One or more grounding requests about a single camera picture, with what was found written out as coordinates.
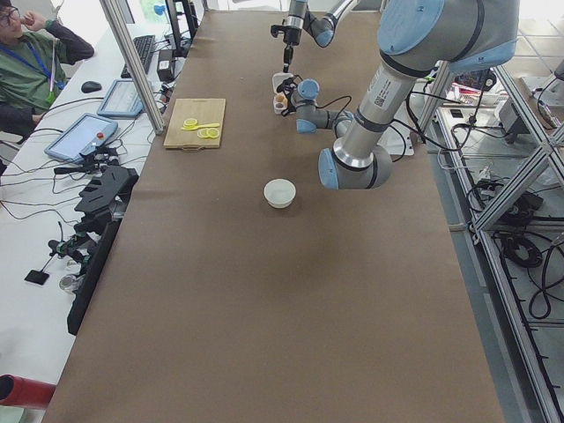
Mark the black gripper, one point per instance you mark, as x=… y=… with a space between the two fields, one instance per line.
x=288 y=91
x=291 y=37

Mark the clear plastic egg box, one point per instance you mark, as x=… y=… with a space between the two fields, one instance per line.
x=275 y=80

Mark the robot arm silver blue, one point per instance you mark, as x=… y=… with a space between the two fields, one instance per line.
x=413 y=36
x=301 y=19

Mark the wooden cutting board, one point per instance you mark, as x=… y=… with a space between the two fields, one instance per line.
x=205 y=111

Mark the lemon slice pair lower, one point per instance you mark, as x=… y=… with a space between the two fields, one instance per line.
x=212 y=133

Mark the lemon slice pair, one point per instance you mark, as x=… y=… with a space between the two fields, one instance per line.
x=212 y=133
x=201 y=133

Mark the lemon slice pair upper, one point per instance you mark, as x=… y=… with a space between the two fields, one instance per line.
x=201 y=133

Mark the lemon slice single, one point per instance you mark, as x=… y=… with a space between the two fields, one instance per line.
x=190 y=122

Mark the white paper bowl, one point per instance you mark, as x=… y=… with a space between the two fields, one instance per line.
x=279 y=193

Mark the yellow toy knife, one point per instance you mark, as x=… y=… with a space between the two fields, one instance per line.
x=201 y=126

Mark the black keyboard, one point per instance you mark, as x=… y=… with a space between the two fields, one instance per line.
x=144 y=47

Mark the blue teach pendant far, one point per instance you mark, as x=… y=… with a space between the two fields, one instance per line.
x=121 y=101

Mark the blue teach pendant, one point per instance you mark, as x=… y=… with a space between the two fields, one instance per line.
x=121 y=101
x=86 y=134

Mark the black computer mouse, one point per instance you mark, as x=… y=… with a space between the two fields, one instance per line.
x=90 y=87

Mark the blue teach pendant near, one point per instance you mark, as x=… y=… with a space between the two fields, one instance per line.
x=86 y=134

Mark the seated person green shirt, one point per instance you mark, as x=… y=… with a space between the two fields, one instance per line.
x=33 y=51

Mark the black small pad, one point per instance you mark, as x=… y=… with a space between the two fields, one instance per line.
x=36 y=277

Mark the red cylinder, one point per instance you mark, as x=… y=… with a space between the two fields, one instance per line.
x=26 y=393

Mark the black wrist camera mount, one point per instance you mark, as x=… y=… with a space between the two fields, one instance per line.
x=277 y=30
x=289 y=79

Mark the aluminium frame post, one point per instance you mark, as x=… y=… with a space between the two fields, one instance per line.
x=130 y=56

